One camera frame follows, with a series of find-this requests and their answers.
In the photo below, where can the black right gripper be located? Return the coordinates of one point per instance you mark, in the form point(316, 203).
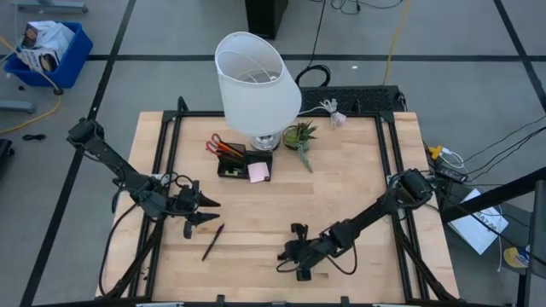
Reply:
point(311, 251)

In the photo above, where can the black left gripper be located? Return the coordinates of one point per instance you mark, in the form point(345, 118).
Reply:
point(183, 202)

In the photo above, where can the black pen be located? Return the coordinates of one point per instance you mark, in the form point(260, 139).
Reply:
point(213, 242)

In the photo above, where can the pink sticky note pad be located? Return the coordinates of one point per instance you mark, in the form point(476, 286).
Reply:
point(259, 172)

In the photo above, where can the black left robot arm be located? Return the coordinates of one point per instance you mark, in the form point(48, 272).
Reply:
point(111, 158)

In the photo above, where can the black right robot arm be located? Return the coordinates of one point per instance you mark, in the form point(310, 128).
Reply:
point(371, 213)

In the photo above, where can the black mesh desk organizer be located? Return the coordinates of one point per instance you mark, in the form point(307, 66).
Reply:
point(222, 164)

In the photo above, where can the potted succulent plant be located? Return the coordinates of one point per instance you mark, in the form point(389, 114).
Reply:
point(294, 137)

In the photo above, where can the white shade silver table lamp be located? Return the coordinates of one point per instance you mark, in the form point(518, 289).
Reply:
point(256, 94)

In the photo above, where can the black perforated panel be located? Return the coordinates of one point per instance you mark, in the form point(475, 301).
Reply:
point(367, 100)

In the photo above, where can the black power brick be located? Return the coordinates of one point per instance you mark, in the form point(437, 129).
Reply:
point(450, 174)

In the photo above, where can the yellow plug connector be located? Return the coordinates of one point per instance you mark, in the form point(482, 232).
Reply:
point(436, 151)

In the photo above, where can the black caster wheel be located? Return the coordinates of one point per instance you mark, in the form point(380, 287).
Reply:
point(57, 91)

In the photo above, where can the white paper box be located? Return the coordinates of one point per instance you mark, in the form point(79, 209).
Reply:
point(478, 232)

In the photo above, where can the blue plastic bin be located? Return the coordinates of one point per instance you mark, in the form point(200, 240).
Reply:
point(72, 64)

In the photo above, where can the black computer tower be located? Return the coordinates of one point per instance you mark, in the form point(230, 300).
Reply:
point(266, 17)

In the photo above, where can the black case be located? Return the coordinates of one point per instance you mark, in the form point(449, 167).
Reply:
point(4, 151)

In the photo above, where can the black diagonal beam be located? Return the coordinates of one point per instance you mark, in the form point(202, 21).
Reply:
point(490, 198)

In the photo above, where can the grey metal stand foot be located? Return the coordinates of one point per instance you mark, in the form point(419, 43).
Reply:
point(17, 106)
point(51, 6)

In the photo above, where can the white printed cardboard box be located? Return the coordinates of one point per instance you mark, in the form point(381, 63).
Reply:
point(40, 61)
point(47, 36)

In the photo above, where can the yellow tape roll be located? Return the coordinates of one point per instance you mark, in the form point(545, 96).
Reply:
point(514, 257)

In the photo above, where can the black aluminium table frame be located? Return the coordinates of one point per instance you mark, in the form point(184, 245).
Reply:
point(205, 114)

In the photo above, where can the dark grey post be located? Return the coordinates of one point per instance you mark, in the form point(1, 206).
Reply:
point(538, 239)

